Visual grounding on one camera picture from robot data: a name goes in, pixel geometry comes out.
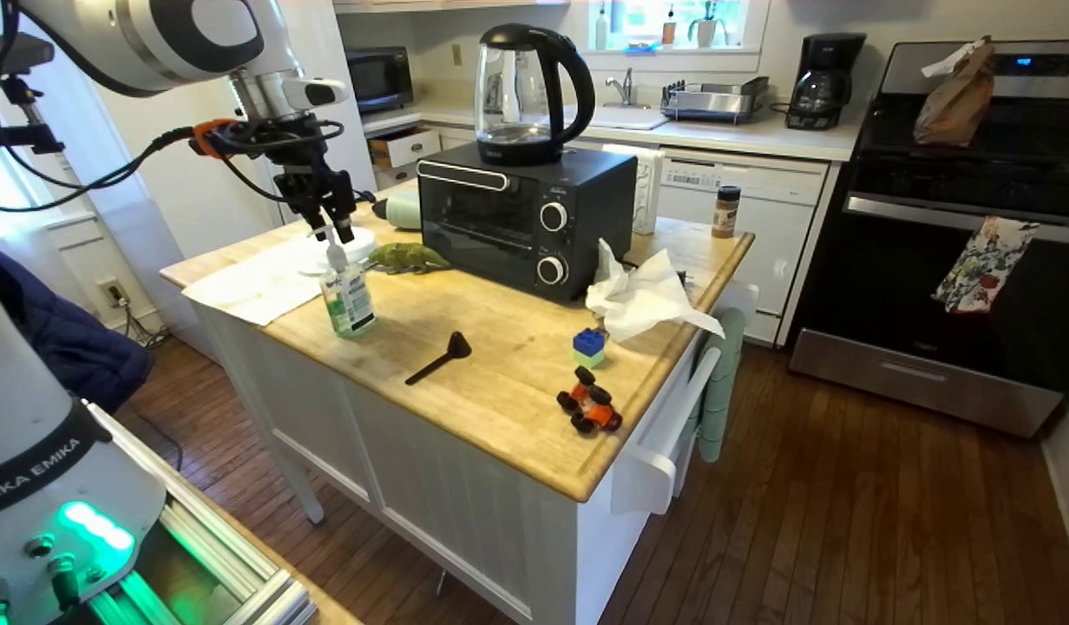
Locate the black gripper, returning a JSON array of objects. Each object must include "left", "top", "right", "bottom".
[{"left": 215, "top": 116, "right": 356, "bottom": 243}]

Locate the clear green soap bottle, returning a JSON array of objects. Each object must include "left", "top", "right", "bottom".
[{"left": 322, "top": 239, "right": 376, "bottom": 336}]

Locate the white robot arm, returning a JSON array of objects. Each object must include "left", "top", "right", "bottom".
[{"left": 0, "top": 0, "right": 356, "bottom": 243}]

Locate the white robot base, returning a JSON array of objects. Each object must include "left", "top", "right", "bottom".
[{"left": 0, "top": 306, "right": 167, "bottom": 625}]

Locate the green scrub pad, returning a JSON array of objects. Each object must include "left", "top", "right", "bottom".
[{"left": 368, "top": 243, "right": 447, "bottom": 276}]

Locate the white paper towel sheet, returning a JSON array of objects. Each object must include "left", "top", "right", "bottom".
[{"left": 185, "top": 229, "right": 376, "bottom": 327}]

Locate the black microwave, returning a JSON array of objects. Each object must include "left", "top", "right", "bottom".
[{"left": 347, "top": 45, "right": 412, "bottom": 116}]

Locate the black toaster oven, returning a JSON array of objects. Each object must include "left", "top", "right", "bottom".
[{"left": 416, "top": 146, "right": 635, "bottom": 302}]

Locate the black glass electric kettle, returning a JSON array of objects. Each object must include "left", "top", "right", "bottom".
[{"left": 475, "top": 26, "right": 592, "bottom": 167}]

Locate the white kitchen island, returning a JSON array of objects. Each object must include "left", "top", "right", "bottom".
[{"left": 162, "top": 224, "right": 718, "bottom": 625}]

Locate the blue jacket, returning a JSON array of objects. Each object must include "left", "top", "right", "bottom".
[{"left": 0, "top": 250, "right": 153, "bottom": 415}]

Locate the blue green small toy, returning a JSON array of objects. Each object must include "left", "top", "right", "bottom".
[{"left": 574, "top": 327, "right": 607, "bottom": 369}]

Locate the orange black toy car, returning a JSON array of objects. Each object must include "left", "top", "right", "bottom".
[{"left": 555, "top": 369, "right": 622, "bottom": 435}]

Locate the crumpled white paper towel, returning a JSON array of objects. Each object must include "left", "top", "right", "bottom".
[{"left": 583, "top": 239, "right": 723, "bottom": 342}]

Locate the spice jar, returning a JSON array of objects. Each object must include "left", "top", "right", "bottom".
[{"left": 711, "top": 184, "right": 743, "bottom": 239}]

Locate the dish rack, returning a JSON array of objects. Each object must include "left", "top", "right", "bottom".
[{"left": 662, "top": 75, "right": 768, "bottom": 125}]

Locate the teal hanging towel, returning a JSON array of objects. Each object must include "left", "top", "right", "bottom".
[{"left": 699, "top": 306, "right": 747, "bottom": 462}]

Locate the black coffee maker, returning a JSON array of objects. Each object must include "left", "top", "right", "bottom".
[{"left": 786, "top": 33, "right": 864, "bottom": 131}]

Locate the stainless steel stove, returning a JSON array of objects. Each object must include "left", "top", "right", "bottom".
[{"left": 791, "top": 37, "right": 1069, "bottom": 437}]

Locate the brown paper bag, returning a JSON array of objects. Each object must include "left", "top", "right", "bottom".
[{"left": 912, "top": 34, "right": 996, "bottom": 146}]

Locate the floral dish towel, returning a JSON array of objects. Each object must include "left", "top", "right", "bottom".
[{"left": 934, "top": 215, "right": 1032, "bottom": 313}]

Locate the aluminium frame rail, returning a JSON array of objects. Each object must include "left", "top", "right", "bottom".
[{"left": 90, "top": 415, "right": 360, "bottom": 625}]

